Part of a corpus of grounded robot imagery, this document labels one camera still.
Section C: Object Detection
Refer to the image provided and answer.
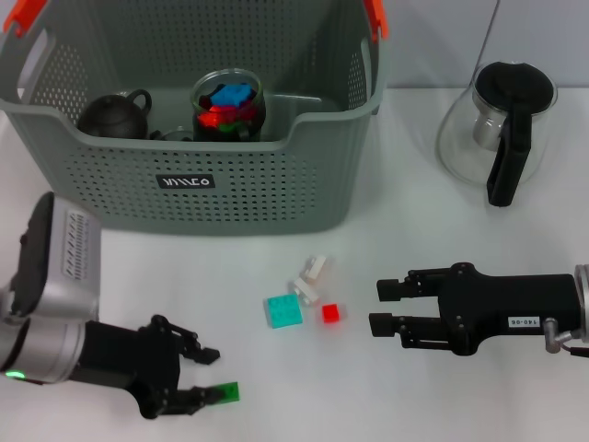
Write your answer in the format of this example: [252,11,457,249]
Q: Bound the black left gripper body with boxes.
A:
[75,314,181,420]

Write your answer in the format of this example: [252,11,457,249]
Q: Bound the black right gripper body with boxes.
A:
[439,262,582,356]

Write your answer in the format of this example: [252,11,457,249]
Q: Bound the bright red sloped brick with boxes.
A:
[197,108,225,130]

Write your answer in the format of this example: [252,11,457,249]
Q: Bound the teal square plate brick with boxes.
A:
[264,293,305,330]

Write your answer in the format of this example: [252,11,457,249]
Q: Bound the glass pitcher black lid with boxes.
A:
[435,60,559,208]

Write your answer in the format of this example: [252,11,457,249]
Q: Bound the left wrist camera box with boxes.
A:
[8,192,103,323]

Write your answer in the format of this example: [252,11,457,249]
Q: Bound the blue square plate brick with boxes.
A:
[209,82,257,108]

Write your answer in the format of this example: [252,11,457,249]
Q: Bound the thin grey cable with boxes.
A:
[472,0,502,82]

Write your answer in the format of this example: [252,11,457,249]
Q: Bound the glass teacup black holder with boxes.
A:
[146,130,193,143]
[191,68,267,143]

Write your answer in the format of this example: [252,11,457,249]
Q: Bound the dark brown clay teapot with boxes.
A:
[75,89,153,141]

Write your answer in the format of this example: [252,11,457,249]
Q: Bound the dark red long brick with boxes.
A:
[227,101,259,123]

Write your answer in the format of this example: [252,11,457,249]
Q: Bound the grey perforated storage bin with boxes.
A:
[0,0,387,238]

